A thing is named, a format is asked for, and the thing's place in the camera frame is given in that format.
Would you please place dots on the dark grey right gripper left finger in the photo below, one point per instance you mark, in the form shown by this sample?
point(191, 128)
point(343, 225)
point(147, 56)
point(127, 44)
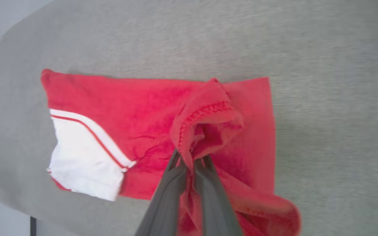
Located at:
point(166, 203)

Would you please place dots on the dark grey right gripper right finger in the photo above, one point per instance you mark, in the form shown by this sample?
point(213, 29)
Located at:
point(215, 209)

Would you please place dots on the red shirt with white sleeves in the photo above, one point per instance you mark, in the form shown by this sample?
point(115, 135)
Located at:
point(126, 105)

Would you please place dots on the black vertical bar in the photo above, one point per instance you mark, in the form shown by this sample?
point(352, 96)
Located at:
point(33, 227)

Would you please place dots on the grey fabric sofa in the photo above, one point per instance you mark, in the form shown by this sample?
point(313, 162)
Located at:
point(323, 114)

